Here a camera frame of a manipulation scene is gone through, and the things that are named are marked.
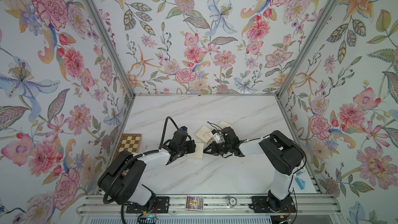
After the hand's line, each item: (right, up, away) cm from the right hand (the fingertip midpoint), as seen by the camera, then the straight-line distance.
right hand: (203, 150), depth 91 cm
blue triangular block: (+49, -14, -12) cm, 52 cm away
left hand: (-2, +3, -1) cm, 4 cm away
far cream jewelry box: (+13, +14, +10) cm, 22 cm away
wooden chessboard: (-45, +4, +2) cm, 45 cm away
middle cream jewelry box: (+1, +9, +5) cm, 10 cm away
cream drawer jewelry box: (-3, -1, -2) cm, 4 cm away
